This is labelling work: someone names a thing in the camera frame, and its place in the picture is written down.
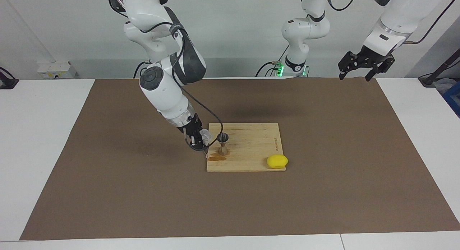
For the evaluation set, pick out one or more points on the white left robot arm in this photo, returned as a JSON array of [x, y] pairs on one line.
[[305, 31]]

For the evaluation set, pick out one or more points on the small clear glass cup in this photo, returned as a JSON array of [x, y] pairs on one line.
[[206, 136]]

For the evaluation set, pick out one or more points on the brown table mat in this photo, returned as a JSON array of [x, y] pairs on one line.
[[215, 207]]

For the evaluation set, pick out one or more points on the black stand with pole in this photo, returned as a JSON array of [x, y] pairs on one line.
[[429, 80]]

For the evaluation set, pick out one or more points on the small black table clamp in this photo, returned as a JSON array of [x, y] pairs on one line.
[[7, 83]]

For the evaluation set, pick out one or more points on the white wall power strip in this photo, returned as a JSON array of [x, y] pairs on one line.
[[54, 68]]

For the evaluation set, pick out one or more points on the yellow lemon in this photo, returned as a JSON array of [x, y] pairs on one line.
[[276, 161]]

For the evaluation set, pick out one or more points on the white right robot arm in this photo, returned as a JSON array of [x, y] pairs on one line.
[[161, 95]]

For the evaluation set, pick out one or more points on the steel double-cone jigger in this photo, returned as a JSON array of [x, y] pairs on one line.
[[223, 145]]

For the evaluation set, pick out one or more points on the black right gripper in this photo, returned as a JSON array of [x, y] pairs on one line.
[[192, 126]]

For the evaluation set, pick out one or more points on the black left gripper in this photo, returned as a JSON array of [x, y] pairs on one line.
[[372, 58]]

